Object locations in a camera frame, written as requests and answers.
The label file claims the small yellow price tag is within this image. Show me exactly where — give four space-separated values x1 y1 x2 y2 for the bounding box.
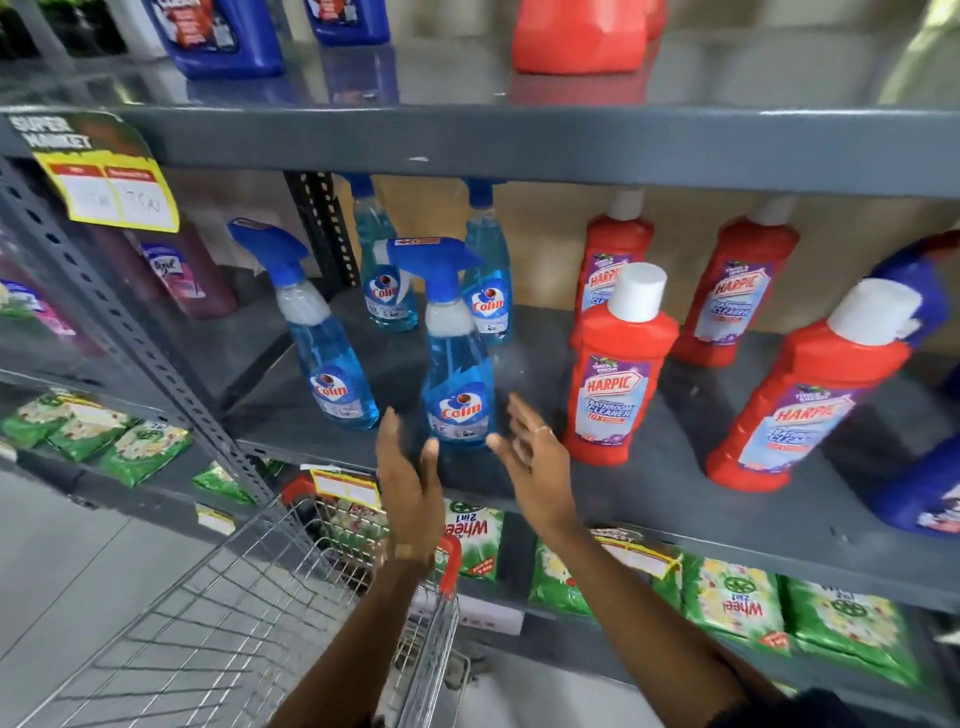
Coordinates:
194 503 238 538

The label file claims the large dark blue detergent jug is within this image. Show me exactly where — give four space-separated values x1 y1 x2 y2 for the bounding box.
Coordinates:
303 0 392 48
142 0 287 81

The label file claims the person's right forearm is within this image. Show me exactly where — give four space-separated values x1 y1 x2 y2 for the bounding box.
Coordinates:
539 521 785 728

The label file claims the metal wire shopping cart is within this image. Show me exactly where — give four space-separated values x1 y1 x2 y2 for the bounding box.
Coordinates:
14 473 474 728

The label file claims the dark blue right sleeve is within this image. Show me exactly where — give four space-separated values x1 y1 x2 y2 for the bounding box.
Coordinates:
708 688 875 728

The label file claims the large yellow price sign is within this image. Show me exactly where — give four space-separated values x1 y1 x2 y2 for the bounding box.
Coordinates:
5 110 181 235

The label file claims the person's left hand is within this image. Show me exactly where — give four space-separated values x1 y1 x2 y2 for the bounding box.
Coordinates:
374 407 445 568

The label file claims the person's left forearm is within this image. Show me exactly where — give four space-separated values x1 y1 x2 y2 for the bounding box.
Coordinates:
269 554 440 728

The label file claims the grey metal shelf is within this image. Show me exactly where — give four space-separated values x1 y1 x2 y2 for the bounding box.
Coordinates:
0 0 960 728

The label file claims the person's right hand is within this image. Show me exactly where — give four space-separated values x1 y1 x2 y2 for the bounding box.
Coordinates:
485 393 580 538

